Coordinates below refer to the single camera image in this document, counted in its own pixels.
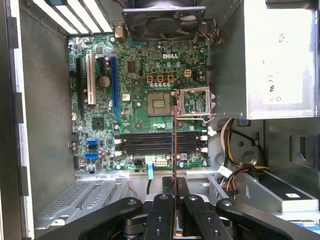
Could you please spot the CPU socket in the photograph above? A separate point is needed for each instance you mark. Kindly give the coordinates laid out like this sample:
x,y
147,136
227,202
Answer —
x,y
158,103

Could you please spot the white expansion slot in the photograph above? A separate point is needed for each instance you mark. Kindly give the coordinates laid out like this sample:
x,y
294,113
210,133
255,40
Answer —
x,y
91,80

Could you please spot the blue SATA port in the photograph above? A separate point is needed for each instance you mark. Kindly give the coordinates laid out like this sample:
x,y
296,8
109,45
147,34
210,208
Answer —
x,y
91,157
92,143

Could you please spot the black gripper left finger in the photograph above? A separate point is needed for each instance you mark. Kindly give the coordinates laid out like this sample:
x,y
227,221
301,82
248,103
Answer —
x,y
162,212

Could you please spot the grey metal drive cage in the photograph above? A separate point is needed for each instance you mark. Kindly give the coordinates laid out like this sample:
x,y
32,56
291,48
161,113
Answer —
x,y
262,197

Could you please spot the white power connector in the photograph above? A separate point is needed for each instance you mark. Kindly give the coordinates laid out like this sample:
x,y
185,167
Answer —
x,y
161,163

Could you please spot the short black expansion slot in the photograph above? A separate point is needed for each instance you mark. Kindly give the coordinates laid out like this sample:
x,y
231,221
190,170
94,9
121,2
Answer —
x,y
103,65

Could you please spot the black case fan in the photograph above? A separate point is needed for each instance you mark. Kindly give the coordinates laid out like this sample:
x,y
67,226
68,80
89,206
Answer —
x,y
162,25

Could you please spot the perforated metal disk bay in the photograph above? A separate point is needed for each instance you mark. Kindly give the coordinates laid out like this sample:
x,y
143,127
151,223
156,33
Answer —
x,y
75,200

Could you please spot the RAM stick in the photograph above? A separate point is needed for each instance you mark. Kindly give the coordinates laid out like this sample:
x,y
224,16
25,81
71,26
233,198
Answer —
x,y
176,150

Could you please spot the green motherboard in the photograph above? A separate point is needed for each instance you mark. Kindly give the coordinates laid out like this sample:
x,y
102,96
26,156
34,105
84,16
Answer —
x,y
140,120

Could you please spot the long black expansion slot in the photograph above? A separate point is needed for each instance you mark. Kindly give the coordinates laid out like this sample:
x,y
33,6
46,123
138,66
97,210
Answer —
x,y
80,85

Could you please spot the RAM slot black clips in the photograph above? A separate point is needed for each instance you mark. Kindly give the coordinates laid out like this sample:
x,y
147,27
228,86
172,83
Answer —
x,y
150,133
150,145

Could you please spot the blue expansion slot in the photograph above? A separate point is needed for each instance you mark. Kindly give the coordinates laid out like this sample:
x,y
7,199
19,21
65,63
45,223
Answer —
x,y
115,87

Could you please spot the grey power supply unit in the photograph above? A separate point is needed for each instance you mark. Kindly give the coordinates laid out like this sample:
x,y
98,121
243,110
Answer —
x,y
275,62

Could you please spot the coin cell battery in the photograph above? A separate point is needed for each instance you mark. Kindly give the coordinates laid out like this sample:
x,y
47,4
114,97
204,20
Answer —
x,y
103,81

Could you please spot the metal socket cover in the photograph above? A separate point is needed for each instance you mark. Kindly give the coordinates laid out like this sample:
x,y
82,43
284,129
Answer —
x,y
195,90

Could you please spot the black PC case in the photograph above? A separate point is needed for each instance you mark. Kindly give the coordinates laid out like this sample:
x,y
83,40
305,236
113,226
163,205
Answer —
x,y
42,100

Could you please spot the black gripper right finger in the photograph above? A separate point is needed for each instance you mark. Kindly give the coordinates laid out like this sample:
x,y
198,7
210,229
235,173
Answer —
x,y
212,225

